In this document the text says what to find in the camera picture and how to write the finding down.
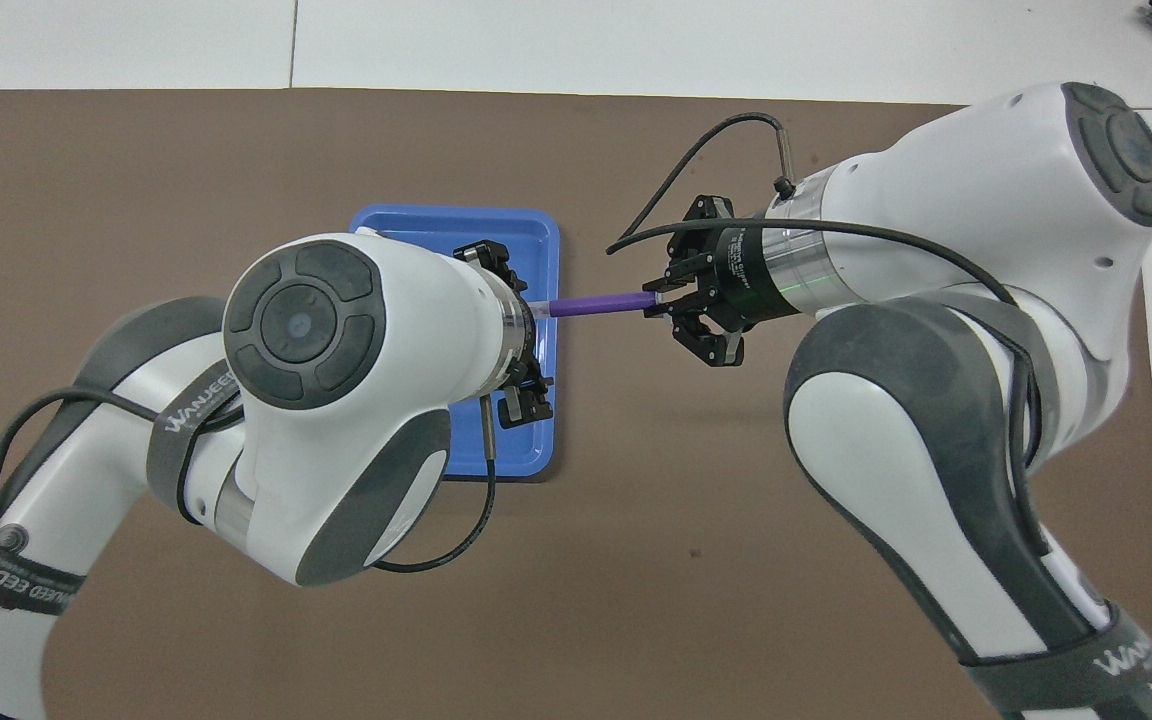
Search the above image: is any blue plastic tray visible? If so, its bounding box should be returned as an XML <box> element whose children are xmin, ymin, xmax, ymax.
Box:
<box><xmin>350</xmin><ymin>205</ymin><xmax>561</xmax><ymax>483</ymax></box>

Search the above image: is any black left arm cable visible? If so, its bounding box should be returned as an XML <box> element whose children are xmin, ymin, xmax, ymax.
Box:
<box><xmin>0</xmin><ymin>385</ymin><xmax>499</xmax><ymax>720</ymax></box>

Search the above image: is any purple pen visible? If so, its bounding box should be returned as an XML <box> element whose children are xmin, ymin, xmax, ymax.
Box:
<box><xmin>534</xmin><ymin>291</ymin><xmax>660</xmax><ymax>320</ymax></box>

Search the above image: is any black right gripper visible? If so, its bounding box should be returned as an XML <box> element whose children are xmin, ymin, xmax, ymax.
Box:
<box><xmin>644</xmin><ymin>194</ymin><xmax>802</xmax><ymax>369</ymax></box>

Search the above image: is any brown table mat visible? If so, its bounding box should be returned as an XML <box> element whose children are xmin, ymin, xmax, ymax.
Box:
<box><xmin>0</xmin><ymin>88</ymin><xmax>1152</xmax><ymax>720</ymax></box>

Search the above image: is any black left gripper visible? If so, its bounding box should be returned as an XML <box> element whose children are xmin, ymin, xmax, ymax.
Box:
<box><xmin>452</xmin><ymin>240</ymin><xmax>555</xmax><ymax>430</ymax></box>

